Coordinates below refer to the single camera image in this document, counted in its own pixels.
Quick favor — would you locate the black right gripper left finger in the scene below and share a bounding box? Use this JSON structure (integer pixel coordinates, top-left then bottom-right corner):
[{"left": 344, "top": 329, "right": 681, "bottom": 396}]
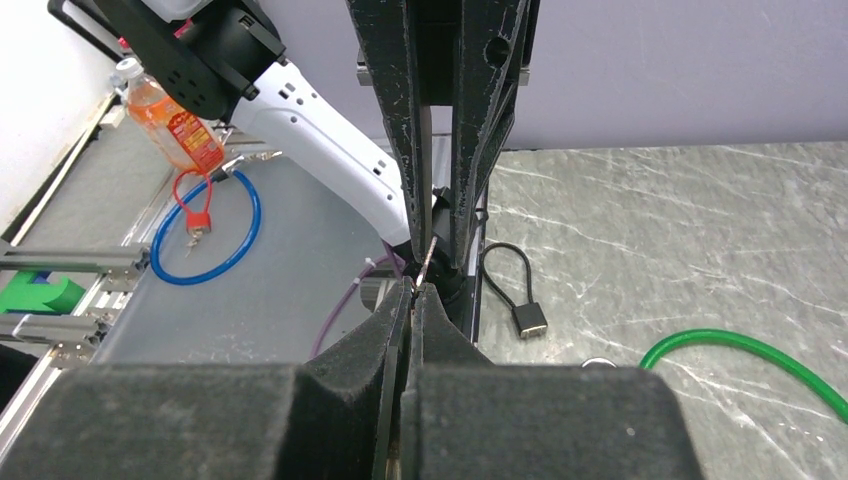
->
[{"left": 1, "top": 279, "right": 414, "bottom": 479}]

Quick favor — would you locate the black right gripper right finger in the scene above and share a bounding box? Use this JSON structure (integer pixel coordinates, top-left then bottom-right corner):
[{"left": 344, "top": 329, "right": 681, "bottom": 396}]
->
[{"left": 400, "top": 285, "right": 703, "bottom": 479}]

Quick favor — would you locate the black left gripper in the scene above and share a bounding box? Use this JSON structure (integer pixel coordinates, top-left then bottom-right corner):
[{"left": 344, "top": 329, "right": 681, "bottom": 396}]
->
[{"left": 347, "top": 1, "right": 539, "bottom": 269}]

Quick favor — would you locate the black cable padlock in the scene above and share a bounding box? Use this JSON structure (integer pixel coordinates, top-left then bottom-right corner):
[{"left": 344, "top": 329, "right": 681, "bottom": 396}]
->
[{"left": 480, "top": 242, "right": 548, "bottom": 340}]

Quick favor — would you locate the silver key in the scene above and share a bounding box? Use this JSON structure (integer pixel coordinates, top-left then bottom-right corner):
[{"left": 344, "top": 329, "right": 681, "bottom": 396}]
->
[{"left": 414, "top": 235, "right": 438, "bottom": 292}]

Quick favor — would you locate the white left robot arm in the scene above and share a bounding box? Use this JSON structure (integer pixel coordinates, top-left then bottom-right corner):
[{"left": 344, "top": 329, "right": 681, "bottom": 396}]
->
[{"left": 94, "top": 1, "right": 539, "bottom": 269}]

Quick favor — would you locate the brass padlock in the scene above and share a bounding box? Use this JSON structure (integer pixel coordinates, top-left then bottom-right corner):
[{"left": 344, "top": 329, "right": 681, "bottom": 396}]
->
[{"left": 580, "top": 357, "right": 617, "bottom": 368}]

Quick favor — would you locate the orange drink bottle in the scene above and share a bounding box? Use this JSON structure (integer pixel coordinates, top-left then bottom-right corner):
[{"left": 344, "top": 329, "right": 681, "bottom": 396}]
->
[{"left": 116, "top": 57, "right": 225, "bottom": 173}]

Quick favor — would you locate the green plastic block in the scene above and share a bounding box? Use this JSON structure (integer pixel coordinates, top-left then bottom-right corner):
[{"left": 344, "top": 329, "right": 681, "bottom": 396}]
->
[{"left": 1, "top": 271, "right": 86, "bottom": 315}]

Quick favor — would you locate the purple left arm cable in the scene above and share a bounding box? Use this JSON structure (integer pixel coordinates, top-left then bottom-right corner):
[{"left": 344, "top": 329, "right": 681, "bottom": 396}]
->
[{"left": 309, "top": 254, "right": 407, "bottom": 362}]

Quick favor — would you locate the green cable lock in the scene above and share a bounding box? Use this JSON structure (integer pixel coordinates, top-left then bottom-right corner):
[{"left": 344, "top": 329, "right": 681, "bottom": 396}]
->
[{"left": 638, "top": 328, "right": 847, "bottom": 424}]

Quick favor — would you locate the red cable padlock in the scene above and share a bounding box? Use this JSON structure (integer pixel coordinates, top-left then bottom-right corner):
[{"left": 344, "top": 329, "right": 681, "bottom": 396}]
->
[{"left": 172, "top": 168, "right": 216, "bottom": 260}]

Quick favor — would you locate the blue cable lock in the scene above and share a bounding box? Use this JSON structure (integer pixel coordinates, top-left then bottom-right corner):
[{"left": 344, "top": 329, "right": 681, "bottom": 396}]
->
[{"left": 150, "top": 170, "right": 263, "bottom": 286}]

